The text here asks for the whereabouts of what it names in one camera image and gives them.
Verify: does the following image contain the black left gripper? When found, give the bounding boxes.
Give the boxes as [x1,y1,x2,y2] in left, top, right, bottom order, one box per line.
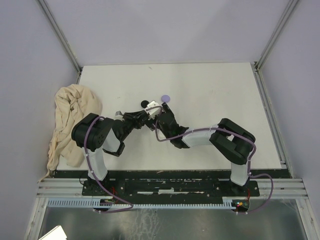
[120,109,149,142]

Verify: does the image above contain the black earbud charging case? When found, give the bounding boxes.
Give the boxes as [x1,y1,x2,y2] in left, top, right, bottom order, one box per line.
[140,100,150,109]

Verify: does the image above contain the purple earbud charging case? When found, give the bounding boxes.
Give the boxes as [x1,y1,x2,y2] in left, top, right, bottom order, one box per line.
[161,94,171,103]

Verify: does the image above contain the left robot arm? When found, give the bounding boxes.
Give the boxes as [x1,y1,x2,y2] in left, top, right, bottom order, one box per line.
[71,110,149,195]

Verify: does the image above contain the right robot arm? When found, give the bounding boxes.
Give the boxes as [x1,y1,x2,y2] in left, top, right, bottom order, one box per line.
[144,103,257,196]

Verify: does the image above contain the cream crumpled cloth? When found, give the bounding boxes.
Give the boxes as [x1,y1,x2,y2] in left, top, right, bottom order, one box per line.
[45,84,103,177]

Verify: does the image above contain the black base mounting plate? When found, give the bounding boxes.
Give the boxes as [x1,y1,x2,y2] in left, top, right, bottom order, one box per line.
[81,180,260,204]

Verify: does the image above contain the white paper sheet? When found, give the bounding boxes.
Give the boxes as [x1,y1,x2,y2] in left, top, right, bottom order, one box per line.
[39,225,68,240]

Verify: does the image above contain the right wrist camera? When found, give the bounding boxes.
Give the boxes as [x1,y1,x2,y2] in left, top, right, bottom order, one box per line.
[144,100,163,119]

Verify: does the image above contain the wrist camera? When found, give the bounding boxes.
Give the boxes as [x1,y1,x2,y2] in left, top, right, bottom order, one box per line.
[115,111,123,118]
[144,100,163,119]

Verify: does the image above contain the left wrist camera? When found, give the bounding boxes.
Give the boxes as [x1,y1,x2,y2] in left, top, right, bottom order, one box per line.
[115,111,123,118]

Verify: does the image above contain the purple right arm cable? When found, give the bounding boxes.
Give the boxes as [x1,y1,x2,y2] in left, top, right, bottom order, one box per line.
[146,106,275,214]

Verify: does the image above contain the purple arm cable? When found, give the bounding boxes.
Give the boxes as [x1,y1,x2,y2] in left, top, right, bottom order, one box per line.
[83,116,135,214]
[146,106,275,214]

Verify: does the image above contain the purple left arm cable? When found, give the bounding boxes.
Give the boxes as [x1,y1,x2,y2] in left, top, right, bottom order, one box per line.
[83,116,135,214]

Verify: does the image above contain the right aluminium corner post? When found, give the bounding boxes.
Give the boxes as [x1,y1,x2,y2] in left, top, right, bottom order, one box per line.
[254,0,304,73]

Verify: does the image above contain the aluminium corner post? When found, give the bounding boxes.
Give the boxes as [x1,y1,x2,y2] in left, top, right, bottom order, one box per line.
[36,0,83,78]
[254,0,304,73]

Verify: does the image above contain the left aluminium corner post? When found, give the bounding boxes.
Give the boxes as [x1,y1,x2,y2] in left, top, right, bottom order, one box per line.
[36,0,83,78]

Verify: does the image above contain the aluminium frame rail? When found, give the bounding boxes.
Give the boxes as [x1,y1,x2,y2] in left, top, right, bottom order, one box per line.
[37,178,308,199]

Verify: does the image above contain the white slotted cable duct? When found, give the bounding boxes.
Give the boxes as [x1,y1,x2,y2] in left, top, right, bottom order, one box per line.
[47,197,248,209]

